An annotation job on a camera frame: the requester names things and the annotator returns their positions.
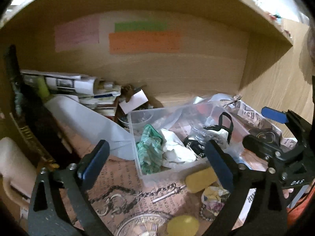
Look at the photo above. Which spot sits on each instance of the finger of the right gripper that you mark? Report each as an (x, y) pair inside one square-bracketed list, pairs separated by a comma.
[(294, 122), (262, 148)]

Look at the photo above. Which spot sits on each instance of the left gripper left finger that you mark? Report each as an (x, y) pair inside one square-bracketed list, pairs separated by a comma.
[(47, 213)]

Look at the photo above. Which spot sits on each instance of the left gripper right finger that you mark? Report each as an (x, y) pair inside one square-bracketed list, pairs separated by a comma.
[(267, 214)]

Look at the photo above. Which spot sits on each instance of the white cloth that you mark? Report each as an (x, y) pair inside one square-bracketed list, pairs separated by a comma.
[(174, 151)]

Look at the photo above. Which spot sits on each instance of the clear plastic storage box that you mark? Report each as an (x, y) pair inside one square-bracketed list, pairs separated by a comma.
[(180, 120)]

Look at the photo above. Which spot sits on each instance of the green patterned cloth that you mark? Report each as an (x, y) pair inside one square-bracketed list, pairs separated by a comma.
[(149, 150)]

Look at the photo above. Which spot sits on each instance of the floral crumpled cloth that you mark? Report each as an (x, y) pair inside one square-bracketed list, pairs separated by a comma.
[(213, 199)]

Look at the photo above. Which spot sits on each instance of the beige ceramic mug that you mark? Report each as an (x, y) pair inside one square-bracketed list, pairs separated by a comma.
[(17, 172)]

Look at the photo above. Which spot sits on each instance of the yellow rectangular sponge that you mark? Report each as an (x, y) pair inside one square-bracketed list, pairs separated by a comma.
[(200, 180)]

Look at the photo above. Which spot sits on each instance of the yellow round sponge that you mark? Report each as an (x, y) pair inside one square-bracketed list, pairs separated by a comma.
[(184, 225)]

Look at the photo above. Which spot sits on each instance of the dark wine bottle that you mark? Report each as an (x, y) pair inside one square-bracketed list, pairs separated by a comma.
[(33, 120)]

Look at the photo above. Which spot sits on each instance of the small white box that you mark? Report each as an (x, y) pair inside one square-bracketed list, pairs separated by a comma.
[(138, 99)]

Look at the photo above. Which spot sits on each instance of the rolled newspaper stack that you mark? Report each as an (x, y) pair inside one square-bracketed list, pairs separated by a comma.
[(90, 91)]

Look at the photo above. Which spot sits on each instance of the green sticky note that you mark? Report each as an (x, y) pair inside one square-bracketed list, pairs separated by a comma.
[(140, 26)]

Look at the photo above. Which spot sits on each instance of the orange sticky note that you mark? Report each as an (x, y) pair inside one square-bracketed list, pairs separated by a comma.
[(134, 42)]

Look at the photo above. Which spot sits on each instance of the pink sticky note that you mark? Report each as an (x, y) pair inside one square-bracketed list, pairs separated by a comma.
[(84, 30)]

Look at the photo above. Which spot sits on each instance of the wooden shelf board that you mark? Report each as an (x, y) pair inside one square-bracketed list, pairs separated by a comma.
[(243, 14)]

